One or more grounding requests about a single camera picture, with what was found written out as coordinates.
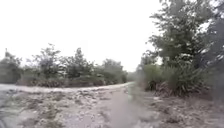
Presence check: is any pale dirt gravel path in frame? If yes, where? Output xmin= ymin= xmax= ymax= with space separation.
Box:
xmin=0 ymin=82 xmax=161 ymax=128

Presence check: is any row of trees and bushes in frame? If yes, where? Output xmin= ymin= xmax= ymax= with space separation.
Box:
xmin=0 ymin=43 xmax=129 ymax=88
xmin=134 ymin=0 xmax=224 ymax=101

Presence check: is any dry leaf-strewn verge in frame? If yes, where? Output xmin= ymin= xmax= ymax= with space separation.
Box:
xmin=133 ymin=84 xmax=224 ymax=128

